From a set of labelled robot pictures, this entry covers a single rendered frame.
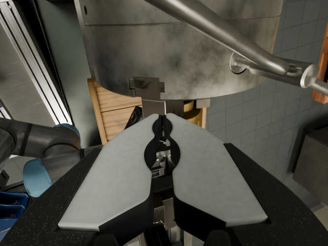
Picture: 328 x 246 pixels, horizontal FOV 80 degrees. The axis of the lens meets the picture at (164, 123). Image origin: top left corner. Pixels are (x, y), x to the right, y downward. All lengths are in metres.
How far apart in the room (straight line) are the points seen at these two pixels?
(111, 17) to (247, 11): 0.15
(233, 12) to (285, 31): 1.97
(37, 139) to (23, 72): 0.83
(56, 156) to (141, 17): 0.31
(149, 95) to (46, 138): 0.30
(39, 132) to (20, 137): 0.04
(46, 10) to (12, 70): 0.50
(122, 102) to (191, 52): 0.39
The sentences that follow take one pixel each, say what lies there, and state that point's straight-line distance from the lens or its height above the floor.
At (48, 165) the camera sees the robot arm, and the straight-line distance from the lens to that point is 0.43.
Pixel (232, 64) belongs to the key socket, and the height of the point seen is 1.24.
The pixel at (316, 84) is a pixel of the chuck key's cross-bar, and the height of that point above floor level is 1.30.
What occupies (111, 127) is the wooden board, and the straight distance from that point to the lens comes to 0.63.
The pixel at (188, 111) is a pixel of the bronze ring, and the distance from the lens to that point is 0.41.
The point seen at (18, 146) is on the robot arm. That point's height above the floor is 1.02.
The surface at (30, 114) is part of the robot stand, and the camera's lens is 1.38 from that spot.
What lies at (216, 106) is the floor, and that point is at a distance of 1.93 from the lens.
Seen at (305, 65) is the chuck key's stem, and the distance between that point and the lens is 0.22.
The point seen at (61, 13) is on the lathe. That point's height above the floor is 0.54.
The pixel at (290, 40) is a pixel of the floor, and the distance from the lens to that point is 2.29.
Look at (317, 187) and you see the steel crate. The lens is 3.20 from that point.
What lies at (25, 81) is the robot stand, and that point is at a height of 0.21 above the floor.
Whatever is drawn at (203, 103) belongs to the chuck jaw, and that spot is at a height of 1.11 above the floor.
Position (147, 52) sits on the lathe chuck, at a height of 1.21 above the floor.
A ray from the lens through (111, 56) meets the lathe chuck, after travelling 0.28.
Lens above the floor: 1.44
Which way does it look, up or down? 56 degrees down
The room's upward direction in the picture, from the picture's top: 142 degrees clockwise
